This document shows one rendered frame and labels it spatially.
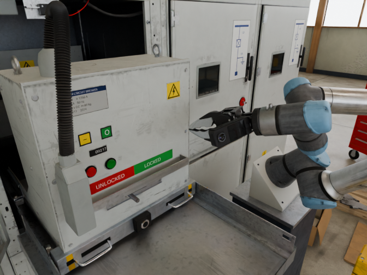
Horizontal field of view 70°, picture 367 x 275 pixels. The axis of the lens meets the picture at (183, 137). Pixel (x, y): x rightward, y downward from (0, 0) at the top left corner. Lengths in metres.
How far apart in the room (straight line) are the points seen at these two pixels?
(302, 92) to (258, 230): 0.47
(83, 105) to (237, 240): 0.63
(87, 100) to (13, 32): 1.06
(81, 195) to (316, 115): 0.54
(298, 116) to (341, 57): 8.13
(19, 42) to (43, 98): 1.07
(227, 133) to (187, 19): 0.67
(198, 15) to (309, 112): 0.76
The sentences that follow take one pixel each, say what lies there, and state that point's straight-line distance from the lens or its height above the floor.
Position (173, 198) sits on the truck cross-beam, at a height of 0.90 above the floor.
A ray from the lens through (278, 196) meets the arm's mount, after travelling 1.25.
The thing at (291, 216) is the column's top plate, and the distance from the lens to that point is 1.25.
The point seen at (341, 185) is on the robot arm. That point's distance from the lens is 1.08.
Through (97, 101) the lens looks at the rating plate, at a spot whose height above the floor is 1.32.
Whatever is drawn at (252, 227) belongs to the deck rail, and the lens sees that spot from 0.98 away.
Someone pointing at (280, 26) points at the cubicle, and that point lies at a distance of 1.89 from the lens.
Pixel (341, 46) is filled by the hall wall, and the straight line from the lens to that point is 8.74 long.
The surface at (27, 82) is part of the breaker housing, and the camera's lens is 0.63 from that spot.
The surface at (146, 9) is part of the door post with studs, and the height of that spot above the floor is 1.54.
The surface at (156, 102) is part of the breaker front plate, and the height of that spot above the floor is 1.28.
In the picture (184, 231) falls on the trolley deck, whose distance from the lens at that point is 0.96.
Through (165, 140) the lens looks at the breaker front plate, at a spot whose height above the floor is 1.14.
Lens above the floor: 1.51
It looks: 24 degrees down
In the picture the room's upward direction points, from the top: straight up
